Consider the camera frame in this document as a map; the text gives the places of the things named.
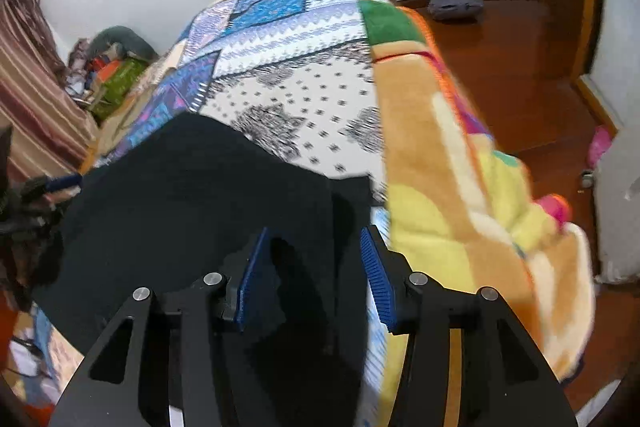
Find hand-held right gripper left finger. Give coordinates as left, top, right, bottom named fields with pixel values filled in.
left=47, top=227, right=272, bottom=427

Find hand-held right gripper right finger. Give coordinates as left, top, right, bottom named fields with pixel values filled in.
left=360, top=225, right=579, bottom=427

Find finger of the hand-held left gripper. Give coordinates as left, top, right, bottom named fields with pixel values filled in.
left=22, top=174, right=84, bottom=204

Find black pants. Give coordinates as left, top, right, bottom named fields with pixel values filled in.
left=30, top=112, right=374, bottom=427

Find striped red curtain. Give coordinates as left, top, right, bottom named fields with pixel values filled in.
left=0, top=0, right=99, bottom=188

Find green bag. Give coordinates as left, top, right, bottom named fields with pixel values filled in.
left=87, top=57, right=151, bottom=124

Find orange yellow plush blanket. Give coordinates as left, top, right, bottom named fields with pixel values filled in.
left=345, top=0, right=597, bottom=427

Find grey long pillow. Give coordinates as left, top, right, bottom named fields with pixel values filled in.
left=92, top=26, right=161, bottom=60

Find blue patchwork bedsheet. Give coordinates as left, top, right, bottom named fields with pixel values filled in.
left=10, top=0, right=401, bottom=427

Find pink object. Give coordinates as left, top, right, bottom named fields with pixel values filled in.
left=587, top=126, right=614, bottom=168

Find wooden wardrobe with white door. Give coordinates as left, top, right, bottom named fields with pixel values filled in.
left=575, top=0, right=640, bottom=132

